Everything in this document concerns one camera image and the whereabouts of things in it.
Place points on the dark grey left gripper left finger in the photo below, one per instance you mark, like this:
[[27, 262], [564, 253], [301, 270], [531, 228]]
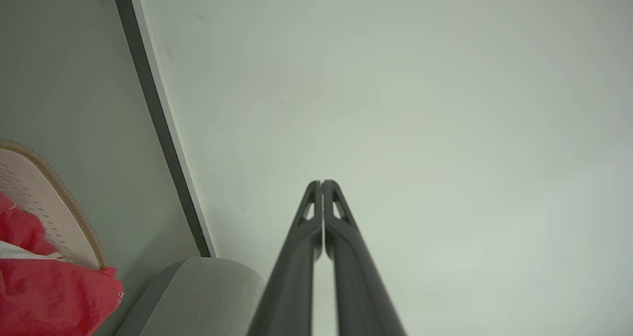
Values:
[[292, 276]]

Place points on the red clothing with white print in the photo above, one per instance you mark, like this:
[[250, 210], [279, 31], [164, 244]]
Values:
[[49, 296]]

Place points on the white perforated laundry basket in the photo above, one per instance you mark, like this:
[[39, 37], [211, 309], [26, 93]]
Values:
[[44, 202]]

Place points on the dark grey skirting board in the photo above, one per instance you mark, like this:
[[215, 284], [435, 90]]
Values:
[[158, 118]]

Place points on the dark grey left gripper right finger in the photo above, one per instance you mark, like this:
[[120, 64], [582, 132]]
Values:
[[358, 281]]

